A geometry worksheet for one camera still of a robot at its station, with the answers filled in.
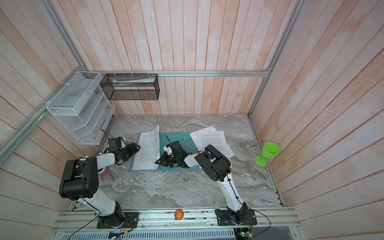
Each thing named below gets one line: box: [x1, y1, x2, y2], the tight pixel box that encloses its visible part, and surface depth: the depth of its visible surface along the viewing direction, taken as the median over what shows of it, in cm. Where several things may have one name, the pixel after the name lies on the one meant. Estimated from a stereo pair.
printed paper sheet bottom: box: [189, 125, 217, 146], surface depth 110 cm
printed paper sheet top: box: [132, 125, 160, 171], surface depth 100 cm
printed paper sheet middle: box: [189, 130, 235, 165], surface depth 109 cm
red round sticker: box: [174, 209, 185, 221], surface depth 77 cm
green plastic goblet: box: [255, 141, 280, 167], surface depth 85 cm
